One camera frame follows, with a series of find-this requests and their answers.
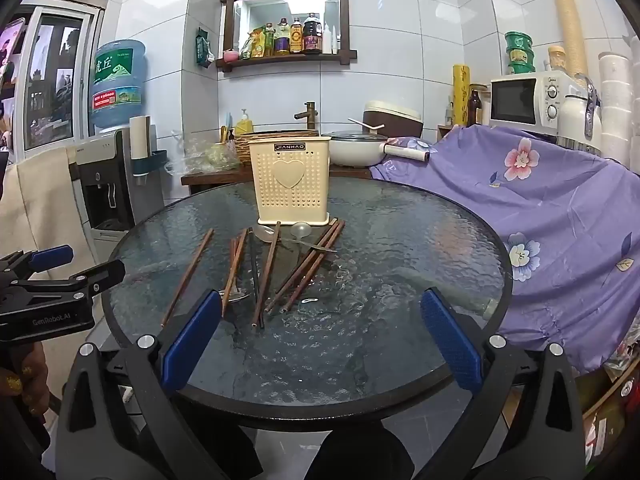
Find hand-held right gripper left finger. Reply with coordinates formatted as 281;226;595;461
55;289;223;480

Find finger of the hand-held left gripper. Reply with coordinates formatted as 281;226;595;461
0;244;75;282
10;259;127;295

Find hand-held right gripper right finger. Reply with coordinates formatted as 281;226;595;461
420;287;587;480

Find brown wooden chopstick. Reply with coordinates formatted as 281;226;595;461
265;219;342;313
254;221;281;331
283;221;347;315
160;228;215;330
221;229;249;318

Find wooden-handled metal spoon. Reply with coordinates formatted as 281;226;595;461
219;238;249;305

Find all-metal spoon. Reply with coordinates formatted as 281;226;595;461
252;224;340;253

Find cream plastic utensil holder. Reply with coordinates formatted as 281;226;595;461
248;136;333;226

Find person's left hand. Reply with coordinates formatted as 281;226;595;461
0;339;52;427

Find beige cloth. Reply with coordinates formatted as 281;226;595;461
0;147;96;271

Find water dispenser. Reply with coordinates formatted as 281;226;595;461
70;130;166;246

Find teal plastic holder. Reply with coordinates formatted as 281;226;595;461
131;149;168;176

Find white cup tube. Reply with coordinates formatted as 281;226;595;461
129;115;152;178

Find clear plastic bag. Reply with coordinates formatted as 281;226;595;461
167;132;241;176

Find purple floral cloth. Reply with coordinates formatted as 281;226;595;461
372;125;640;373

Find colourful plastic packets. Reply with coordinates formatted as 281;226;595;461
575;335;640;461

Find white framed window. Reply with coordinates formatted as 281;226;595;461
15;0;106;156

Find blue water jug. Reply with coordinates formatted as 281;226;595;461
89;39;148;131

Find woven basin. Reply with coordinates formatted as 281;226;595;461
234;130;321;162

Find white paper roll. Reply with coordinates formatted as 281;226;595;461
382;142;432;163

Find brown white rice cooker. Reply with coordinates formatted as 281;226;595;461
362;101;425;138

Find green hanging packet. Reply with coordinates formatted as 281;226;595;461
195;27;215;68

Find white microwave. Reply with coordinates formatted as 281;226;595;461
489;71;581;136

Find yellow wrap roll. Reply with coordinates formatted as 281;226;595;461
452;64;472;128

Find white thermos jug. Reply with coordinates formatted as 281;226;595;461
556;80;603;153

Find bamboo faucet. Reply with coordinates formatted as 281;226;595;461
293;101;318;130

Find yellow-green snack packet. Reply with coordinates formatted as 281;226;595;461
240;27;266;59

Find stack of white bowls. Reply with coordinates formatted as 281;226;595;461
597;35;640;171

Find yellow liquid condiment bottle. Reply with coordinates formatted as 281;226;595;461
274;17;292;56

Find dark soy sauce bottle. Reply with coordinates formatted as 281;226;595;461
302;12;323;54

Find tall paper cup stack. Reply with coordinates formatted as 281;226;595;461
549;0;591;81

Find wooden mirror wall shelf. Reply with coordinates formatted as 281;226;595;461
216;0;359;74

